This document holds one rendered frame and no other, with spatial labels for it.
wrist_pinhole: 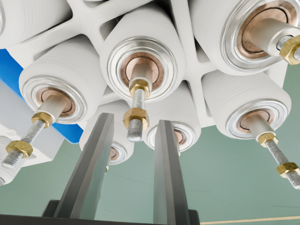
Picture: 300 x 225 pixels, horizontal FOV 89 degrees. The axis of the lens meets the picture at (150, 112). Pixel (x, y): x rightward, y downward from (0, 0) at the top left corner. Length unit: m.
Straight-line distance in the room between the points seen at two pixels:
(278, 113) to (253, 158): 0.65
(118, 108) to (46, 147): 0.28
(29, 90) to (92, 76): 0.07
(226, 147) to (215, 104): 0.53
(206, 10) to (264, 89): 0.12
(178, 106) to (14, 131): 0.39
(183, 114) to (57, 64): 0.17
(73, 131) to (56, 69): 0.36
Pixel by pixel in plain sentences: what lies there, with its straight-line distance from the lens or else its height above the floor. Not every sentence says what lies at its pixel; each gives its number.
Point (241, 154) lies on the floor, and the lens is 0.84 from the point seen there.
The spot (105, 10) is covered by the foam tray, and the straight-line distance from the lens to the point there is 0.23.
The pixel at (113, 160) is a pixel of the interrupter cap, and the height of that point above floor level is 0.25.
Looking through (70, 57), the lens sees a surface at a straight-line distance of 0.23.
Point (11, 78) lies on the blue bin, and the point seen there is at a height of 0.10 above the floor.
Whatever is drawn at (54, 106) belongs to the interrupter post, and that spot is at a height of 0.27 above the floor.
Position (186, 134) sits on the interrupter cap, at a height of 0.25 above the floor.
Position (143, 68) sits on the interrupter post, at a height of 0.26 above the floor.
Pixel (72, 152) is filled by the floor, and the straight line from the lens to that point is 0.83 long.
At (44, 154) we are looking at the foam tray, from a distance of 0.51.
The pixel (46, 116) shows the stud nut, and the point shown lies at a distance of 0.20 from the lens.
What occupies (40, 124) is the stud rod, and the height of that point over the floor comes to 0.29.
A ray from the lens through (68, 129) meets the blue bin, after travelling 0.53.
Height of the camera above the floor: 0.40
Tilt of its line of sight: 48 degrees down
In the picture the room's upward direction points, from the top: 178 degrees counter-clockwise
